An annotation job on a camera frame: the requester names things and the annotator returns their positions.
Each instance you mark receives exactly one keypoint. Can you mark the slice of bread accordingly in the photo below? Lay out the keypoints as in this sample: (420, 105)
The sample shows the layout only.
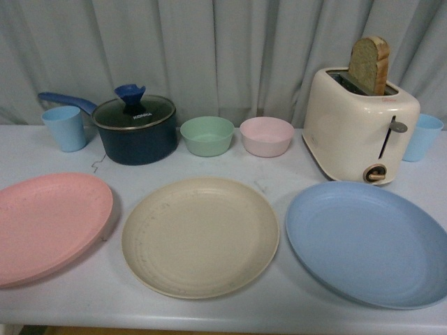
(369, 63)

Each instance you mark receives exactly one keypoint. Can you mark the light blue cup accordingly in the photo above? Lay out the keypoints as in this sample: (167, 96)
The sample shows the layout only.
(425, 133)
(66, 127)

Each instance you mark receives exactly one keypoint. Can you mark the grey curtain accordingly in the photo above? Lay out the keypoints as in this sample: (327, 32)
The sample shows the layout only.
(234, 59)

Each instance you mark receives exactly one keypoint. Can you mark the light blue cup right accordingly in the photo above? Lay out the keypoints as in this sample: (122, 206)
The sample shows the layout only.
(425, 133)

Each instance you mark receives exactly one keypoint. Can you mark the pink plastic plate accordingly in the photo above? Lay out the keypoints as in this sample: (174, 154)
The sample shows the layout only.
(48, 221)

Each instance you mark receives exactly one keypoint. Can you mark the glass pot lid blue knob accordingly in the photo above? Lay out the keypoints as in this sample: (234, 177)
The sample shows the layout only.
(133, 109)

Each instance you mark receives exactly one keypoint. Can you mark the light blue cup left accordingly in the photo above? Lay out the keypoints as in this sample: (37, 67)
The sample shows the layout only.
(66, 127)

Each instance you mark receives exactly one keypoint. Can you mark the dark blue saucepan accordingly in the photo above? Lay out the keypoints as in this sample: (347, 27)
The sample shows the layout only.
(128, 147)

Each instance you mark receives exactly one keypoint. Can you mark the blue plastic plate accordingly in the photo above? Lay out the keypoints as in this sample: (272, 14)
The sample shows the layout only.
(369, 245)

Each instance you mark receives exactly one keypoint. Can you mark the beige plastic plate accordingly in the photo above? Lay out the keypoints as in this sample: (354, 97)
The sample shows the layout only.
(200, 238)

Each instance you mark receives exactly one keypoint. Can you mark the pink plastic bowl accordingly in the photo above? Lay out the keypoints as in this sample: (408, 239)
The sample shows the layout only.
(266, 137)

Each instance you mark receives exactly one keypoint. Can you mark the cream toaster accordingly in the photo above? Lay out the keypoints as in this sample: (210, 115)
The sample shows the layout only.
(356, 137)

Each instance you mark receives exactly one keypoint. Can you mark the green plastic bowl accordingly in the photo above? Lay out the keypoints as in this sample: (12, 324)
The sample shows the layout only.
(207, 136)

